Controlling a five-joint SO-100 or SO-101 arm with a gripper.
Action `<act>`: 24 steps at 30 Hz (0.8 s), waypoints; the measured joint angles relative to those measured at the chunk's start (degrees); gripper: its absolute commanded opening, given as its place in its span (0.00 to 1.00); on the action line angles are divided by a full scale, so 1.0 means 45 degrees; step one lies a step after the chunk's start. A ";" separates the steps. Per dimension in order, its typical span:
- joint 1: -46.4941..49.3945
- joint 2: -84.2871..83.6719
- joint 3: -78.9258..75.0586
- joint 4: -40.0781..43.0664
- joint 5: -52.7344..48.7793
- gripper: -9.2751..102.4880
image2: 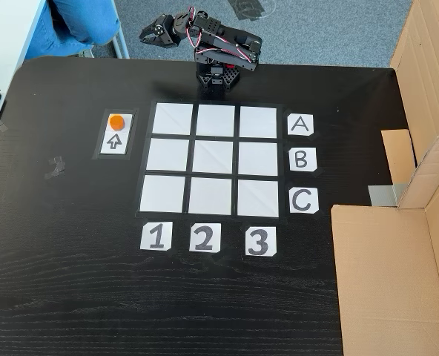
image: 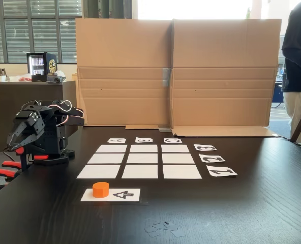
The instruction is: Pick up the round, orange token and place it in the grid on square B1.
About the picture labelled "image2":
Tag white taped grid sheet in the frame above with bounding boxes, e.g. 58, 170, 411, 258
134, 99, 288, 223

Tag white metal leg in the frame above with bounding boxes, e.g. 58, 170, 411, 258
109, 0, 131, 59

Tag person in blue trousers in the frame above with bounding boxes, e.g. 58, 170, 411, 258
24, 0, 122, 60

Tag white arrow paper sheet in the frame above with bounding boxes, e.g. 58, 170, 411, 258
92, 107, 139, 161

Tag white desk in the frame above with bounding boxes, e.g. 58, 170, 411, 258
0, 0, 50, 156

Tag paper sheet letter A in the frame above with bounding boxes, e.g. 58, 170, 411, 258
287, 113, 315, 138

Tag clear tape scraps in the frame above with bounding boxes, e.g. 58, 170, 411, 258
43, 155, 67, 181

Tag paper sheet letter B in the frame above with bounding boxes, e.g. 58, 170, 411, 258
288, 147, 319, 172

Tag paper sheet number 1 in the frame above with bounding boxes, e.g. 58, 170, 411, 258
139, 221, 174, 252

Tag paper sheet number 2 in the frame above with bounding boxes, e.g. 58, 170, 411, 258
188, 222, 222, 254

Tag paper sheet letter C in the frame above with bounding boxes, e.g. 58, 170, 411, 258
288, 187, 320, 215

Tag paper sheet number 3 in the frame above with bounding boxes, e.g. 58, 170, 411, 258
245, 225, 279, 257

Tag brown cardboard screen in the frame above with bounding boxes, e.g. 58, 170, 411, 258
330, 0, 439, 356

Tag grey duct tape strip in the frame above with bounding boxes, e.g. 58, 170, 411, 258
367, 182, 408, 208

